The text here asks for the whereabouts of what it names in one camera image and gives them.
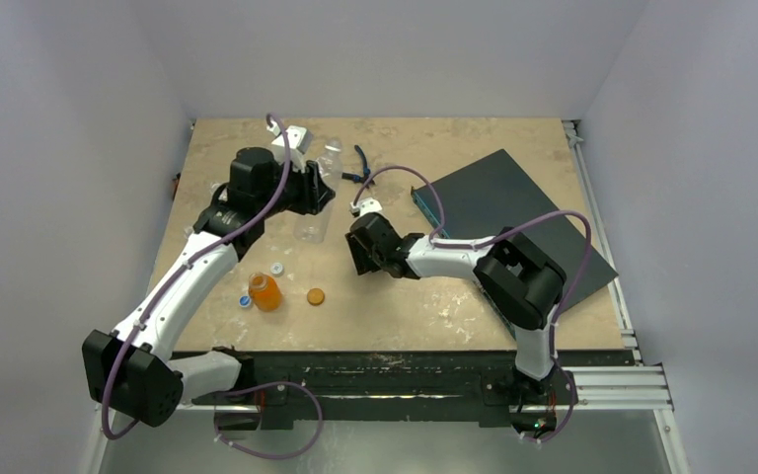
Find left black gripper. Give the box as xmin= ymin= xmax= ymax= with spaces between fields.
xmin=257 ymin=154 xmax=333 ymax=218

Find clear plastic bottle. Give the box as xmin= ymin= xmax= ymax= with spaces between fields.
xmin=293 ymin=137 xmax=343 ymax=244

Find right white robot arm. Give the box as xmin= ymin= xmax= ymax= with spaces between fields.
xmin=345 ymin=212 xmax=567 ymax=402

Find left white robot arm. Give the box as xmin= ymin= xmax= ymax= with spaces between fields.
xmin=82 ymin=147 xmax=336 ymax=439

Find orange bottle cap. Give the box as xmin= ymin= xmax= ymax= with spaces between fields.
xmin=306 ymin=287 xmax=326 ymax=306

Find white bottle cap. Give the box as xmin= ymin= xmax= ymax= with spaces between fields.
xmin=269 ymin=262 xmax=284 ymax=276

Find orange juice bottle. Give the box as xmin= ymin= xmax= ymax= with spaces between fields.
xmin=248 ymin=273 xmax=282 ymax=312

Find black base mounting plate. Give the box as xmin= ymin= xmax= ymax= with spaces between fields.
xmin=193 ymin=351 xmax=577 ymax=439

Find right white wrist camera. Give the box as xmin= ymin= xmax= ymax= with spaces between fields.
xmin=350 ymin=197 xmax=383 ymax=218

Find blue handled pliers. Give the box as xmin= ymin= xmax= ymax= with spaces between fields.
xmin=341 ymin=144 xmax=374 ymax=185

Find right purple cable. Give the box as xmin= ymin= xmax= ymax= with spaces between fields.
xmin=352 ymin=164 xmax=593 ymax=367

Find dark network switch box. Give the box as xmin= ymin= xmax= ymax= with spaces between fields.
xmin=410 ymin=148 xmax=619 ymax=329

